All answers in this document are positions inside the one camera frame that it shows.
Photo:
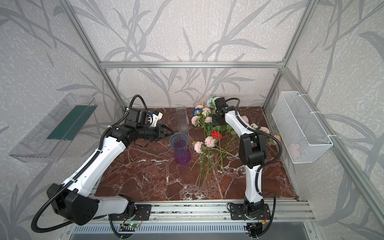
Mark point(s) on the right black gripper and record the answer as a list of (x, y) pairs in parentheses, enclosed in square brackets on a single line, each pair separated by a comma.
[(217, 108)]

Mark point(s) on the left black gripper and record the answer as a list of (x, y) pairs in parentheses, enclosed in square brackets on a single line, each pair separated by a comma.
[(156, 132)]

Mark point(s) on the purple glass vase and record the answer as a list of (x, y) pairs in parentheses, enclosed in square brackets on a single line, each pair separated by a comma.
[(179, 141)]

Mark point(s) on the light blue flower stem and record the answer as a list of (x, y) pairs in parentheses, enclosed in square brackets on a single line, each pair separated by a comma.
[(211, 102)]

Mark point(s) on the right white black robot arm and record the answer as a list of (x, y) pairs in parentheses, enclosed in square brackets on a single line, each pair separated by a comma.
[(252, 153)]

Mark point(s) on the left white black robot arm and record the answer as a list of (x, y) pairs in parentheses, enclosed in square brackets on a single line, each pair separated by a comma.
[(72, 199)]

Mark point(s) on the clear frosted glass vase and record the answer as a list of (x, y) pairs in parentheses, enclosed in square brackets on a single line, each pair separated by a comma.
[(182, 119)]

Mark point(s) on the red rose stem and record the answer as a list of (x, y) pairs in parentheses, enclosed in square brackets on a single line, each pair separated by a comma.
[(217, 137)]

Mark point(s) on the mixed artificial flower pile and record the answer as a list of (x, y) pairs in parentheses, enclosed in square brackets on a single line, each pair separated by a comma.
[(206, 149)]

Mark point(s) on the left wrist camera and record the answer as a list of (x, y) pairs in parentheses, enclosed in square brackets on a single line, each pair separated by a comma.
[(154, 118)]

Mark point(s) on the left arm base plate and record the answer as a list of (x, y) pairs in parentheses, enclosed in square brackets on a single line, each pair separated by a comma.
[(139, 212)]

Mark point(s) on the white wire mesh basket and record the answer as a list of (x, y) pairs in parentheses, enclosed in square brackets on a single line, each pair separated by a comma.
[(304, 136)]

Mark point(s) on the aluminium front rail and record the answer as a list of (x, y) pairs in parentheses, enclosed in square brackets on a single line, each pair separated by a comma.
[(221, 211)]

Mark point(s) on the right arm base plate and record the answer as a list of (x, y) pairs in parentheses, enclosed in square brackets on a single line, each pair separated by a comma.
[(251, 212)]

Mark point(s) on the clear plastic wall bin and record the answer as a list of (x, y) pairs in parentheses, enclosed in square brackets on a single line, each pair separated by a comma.
[(48, 141)]

